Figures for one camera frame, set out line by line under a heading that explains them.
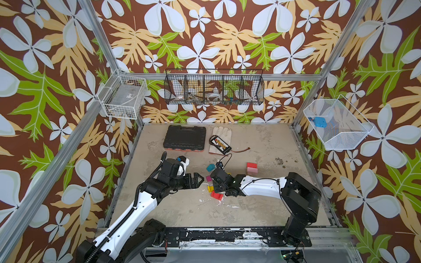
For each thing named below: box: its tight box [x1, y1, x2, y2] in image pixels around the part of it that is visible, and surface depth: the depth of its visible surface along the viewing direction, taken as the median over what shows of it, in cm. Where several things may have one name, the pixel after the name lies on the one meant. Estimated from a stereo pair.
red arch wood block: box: [210, 189, 224, 202], surface depth 87 cm
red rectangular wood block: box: [246, 162, 258, 169], surface depth 100 cm
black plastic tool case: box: [162, 124, 207, 152], surface depth 111 cm
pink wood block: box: [246, 166, 259, 176], surface depth 96 cm
